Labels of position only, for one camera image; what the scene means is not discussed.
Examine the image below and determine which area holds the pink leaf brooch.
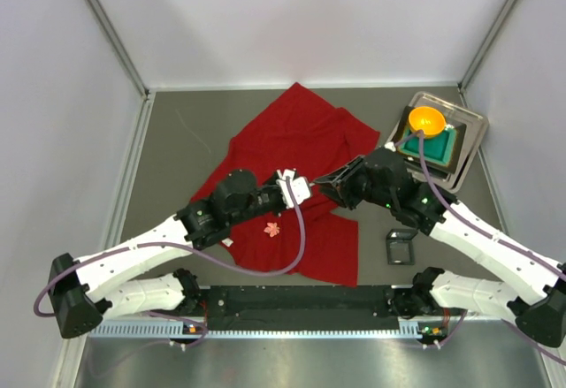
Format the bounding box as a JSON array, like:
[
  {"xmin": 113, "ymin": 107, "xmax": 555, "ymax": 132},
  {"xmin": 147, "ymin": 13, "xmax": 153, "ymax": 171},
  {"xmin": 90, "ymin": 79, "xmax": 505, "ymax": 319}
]
[{"xmin": 264, "ymin": 222, "xmax": 280, "ymax": 238}]

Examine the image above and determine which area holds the red garment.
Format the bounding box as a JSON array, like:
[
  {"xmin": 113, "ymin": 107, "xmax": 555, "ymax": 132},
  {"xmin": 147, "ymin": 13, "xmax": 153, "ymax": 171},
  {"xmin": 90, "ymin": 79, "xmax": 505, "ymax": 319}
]
[{"xmin": 192, "ymin": 83, "xmax": 379, "ymax": 287}]

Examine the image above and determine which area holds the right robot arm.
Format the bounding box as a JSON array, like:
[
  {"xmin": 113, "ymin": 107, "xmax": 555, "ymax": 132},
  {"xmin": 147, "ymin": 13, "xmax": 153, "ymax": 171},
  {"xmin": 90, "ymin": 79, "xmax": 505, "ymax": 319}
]
[{"xmin": 314, "ymin": 148, "xmax": 565, "ymax": 348}]

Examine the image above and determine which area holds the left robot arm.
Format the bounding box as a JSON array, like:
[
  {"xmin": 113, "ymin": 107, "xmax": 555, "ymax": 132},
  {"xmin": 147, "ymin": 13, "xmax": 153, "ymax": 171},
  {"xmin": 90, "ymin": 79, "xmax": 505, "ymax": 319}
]
[{"xmin": 45, "ymin": 170, "xmax": 298, "ymax": 339}]

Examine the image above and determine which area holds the black and teal square plate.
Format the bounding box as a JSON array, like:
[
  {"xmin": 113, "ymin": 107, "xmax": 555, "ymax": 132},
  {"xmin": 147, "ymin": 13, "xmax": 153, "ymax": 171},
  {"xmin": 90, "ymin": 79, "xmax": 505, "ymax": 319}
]
[{"xmin": 392, "ymin": 106, "xmax": 467, "ymax": 177}]

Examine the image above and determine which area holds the small black open box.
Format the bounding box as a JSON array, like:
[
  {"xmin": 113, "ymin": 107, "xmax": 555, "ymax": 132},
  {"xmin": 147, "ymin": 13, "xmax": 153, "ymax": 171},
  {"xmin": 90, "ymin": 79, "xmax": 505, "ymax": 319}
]
[{"xmin": 386, "ymin": 228, "xmax": 417, "ymax": 265}]

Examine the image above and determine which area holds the orange bowl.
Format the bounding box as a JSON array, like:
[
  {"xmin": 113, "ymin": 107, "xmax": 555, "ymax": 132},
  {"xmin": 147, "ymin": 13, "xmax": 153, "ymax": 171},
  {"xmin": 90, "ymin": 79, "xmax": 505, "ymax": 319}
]
[{"xmin": 408, "ymin": 106, "xmax": 447, "ymax": 139}]

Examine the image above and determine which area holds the silver metal tray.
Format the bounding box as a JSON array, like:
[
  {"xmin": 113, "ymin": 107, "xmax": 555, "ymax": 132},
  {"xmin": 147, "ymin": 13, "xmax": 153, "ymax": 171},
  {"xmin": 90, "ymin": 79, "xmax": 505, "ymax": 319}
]
[{"xmin": 387, "ymin": 91, "xmax": 488, "ymax": 193}]

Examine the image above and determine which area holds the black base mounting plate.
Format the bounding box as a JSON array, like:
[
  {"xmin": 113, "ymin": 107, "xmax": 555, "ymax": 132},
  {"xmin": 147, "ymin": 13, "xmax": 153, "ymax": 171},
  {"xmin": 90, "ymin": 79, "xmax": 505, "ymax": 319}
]
[{"xmin": 149, "ymin": 284, "xmax": 470, "ymax": 319}]

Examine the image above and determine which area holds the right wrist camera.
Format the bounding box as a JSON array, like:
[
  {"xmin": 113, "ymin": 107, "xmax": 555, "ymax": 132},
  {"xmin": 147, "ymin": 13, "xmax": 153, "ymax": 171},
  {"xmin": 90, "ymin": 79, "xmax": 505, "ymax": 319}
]
[{"xmin": 384, "ymin": 142, "xmax": 397, "ymax": 152}]

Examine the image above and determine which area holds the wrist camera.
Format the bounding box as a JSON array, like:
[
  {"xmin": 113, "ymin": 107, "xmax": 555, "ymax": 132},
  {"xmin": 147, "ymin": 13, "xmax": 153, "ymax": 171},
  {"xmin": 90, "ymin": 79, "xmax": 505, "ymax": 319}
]
[
  {"xmin": 276, "ymin": 169, "xmax": 313, "ymax": 209},
  {"xmin": 384, "ymin": 142, "xmax": 397, "ymax": 152}
]

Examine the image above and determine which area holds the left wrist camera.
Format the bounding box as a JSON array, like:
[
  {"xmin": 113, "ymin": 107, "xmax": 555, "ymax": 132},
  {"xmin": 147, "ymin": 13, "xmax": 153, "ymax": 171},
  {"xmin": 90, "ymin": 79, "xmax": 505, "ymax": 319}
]
[{"xmin": 276, "ymin": 169, "xmax": 313, "ymax": 209}]

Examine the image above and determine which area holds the aluminium frame rail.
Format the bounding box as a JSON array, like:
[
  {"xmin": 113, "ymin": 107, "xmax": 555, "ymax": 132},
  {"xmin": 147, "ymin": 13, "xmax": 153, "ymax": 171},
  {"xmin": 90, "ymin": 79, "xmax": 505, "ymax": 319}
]
[{"xmin": 70, "ymin": 284, "xmax": 556, "ymax": 322}]

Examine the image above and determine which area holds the grey slotted cable duct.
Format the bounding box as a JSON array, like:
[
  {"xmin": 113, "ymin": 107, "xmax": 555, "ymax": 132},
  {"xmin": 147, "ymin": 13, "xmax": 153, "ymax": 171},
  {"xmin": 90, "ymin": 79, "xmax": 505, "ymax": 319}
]
[{"xmin": 88, "ymin": 319, "xmax": 425, "ymax": 339}]

